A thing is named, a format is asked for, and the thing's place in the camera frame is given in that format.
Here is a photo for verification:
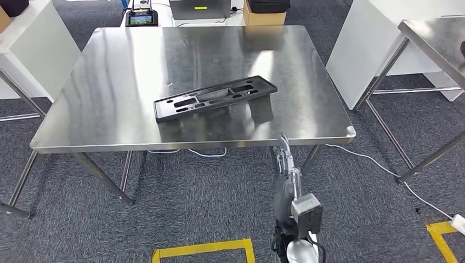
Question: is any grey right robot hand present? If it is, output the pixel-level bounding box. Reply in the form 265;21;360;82
272;132;302;233

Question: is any black licence plate holder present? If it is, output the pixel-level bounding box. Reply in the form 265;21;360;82
153;75;279;124

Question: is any stainless steel workbench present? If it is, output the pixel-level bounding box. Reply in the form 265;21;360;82
0;68;46;122
354;15;465;184
0;25;357;220

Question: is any yellow floor tape square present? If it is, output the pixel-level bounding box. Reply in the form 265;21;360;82
426;221;465;263
151;238;256;263

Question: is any white panel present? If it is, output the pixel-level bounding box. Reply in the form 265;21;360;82
326;0;465;111
0;0;81;103

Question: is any white power strip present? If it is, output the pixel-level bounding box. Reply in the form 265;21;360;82
450;214;465;236

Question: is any brown cardboard box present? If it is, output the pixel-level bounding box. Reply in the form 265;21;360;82
0;6;12;34
242;0;288;27

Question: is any black carrying case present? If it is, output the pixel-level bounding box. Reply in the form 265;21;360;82
247;0;291;14

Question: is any grey laptop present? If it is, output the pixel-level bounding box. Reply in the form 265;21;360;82
168;0;232;21

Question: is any black remote with screen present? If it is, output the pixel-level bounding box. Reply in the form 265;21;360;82
125;0;159;27

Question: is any black box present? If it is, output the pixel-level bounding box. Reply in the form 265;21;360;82
0;0;30;18

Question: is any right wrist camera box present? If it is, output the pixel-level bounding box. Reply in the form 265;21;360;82
290;193;324;235

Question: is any black camera cable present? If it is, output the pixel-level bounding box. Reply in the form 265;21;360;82
307;232;327;263

